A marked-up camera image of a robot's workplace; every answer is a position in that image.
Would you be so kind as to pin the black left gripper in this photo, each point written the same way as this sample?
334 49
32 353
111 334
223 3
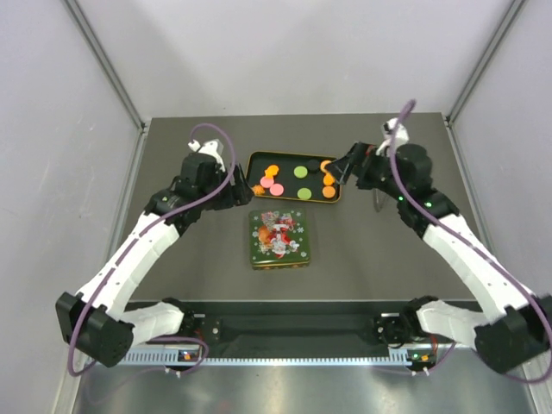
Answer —
236 195

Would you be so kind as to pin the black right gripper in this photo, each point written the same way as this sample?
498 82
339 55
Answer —
362 155

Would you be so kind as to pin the gold square tin lid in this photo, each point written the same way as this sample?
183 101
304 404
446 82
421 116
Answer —
278 239

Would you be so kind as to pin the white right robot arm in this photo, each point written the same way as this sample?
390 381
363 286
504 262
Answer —
513 324

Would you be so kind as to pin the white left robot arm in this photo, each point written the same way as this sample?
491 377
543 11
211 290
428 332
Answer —
95 320

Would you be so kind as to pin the orange bird cookie right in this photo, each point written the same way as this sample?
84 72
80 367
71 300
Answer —
328 179

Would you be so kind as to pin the orange bird cookie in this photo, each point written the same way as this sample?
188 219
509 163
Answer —
328 179
271 172

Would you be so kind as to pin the orange round cookie top right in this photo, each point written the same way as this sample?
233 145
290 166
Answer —
324 164

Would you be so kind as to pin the orange round cookie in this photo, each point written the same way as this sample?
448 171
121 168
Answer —
324 164
329 192

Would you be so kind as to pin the orange star cookie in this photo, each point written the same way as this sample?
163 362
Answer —
258 190

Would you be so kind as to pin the orange round cookie bottom right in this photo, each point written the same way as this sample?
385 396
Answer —
329 192

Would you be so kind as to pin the black round cookie on tray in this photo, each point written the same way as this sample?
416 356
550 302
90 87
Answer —
313 166

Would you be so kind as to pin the pink round cookie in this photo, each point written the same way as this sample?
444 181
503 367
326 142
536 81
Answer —
276 190
266 182

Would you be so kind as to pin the green round cookie upper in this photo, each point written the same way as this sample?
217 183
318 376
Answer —
300 172

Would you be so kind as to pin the green round cookie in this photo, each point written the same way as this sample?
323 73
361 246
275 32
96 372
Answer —
304 194
300 172

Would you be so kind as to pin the orange bird cookie left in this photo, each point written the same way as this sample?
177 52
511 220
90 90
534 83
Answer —
271 172

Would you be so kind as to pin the green round cookie lower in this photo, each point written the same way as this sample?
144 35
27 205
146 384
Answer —
304 194

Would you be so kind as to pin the black rectangular tray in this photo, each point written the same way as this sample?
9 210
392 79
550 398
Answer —
259 161

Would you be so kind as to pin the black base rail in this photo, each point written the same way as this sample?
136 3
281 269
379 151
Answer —
299 329

